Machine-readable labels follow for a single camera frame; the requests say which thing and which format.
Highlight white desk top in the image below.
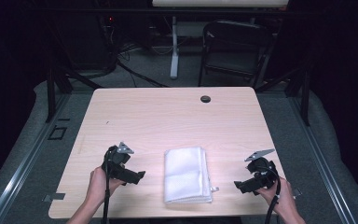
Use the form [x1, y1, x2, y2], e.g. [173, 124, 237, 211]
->
[151, 0, 290, 8]

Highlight black metal frame post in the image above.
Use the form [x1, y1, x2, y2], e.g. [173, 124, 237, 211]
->
[300, 69, 311, 127]
[46, 66, 58, 124]

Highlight tangled cable bundle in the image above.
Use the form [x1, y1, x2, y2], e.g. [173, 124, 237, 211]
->
[117, 38, 176, 62]

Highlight white mesh laundry bag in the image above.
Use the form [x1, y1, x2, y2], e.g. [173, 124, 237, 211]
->
[162, 146, 220, 205]

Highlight person's right hand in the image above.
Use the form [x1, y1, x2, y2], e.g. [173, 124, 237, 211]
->
[255, 176, 297, 217]

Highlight person's left hand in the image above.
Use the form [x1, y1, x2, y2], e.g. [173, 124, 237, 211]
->
[86, 166, 127, 205]

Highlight white desk leg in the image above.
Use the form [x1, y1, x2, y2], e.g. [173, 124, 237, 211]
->
[169, 15, 180, 80]

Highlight black computer tower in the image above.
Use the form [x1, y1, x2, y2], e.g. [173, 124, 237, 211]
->
[54, 13, 115, 72]

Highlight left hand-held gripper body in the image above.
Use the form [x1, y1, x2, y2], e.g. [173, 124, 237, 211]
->
[102, 142, 135, 181]

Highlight black metal frame crossbar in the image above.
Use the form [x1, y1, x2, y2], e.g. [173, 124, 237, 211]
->
[40, 7, 311, 16]

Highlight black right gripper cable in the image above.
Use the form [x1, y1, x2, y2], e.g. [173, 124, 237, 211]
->
[259, 166, 282, 224]

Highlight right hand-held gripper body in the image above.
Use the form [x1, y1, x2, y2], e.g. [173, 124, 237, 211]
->
[244, 148, 279, 189]

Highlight black folding chair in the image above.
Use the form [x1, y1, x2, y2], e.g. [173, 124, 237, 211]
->
[198, 20, 275, 89]

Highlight aluminium floor rail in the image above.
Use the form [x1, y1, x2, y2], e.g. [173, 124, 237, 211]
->
[287, 94, 357, 224]
[0, 92, 73, 224]

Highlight thick black floor cable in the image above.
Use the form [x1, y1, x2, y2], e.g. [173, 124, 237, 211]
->
[115, 59, 170, 89]

